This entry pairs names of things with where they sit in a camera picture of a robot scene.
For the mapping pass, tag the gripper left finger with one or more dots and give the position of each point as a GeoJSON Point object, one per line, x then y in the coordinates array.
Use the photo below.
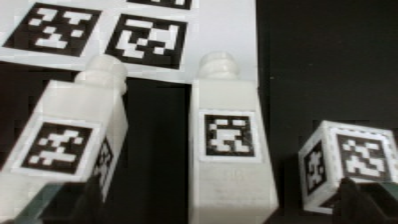
{"type": "Point", "coordinates": [67, 204]}

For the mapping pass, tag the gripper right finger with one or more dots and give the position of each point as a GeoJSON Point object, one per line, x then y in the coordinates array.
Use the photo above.
{"type": "Point", "coordinates": [367, 204]}

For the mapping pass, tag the white chair leg with tag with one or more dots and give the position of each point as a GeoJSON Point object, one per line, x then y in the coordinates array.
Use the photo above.
{"type": "Point", "coordinates": [232, 185]}

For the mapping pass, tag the white chair leg near sheet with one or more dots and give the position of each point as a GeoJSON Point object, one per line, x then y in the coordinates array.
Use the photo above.
{"type": "Point", "coordinates": [70, 143]}

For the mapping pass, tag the white tagged leg cube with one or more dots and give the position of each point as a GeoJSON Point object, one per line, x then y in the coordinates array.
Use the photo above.
{"type": "Point", "coordinates": [349, 151]}

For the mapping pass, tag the white marker sheet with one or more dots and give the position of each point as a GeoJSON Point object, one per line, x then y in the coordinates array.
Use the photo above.
{"type": "Point", "coordinates": [157, 33]}

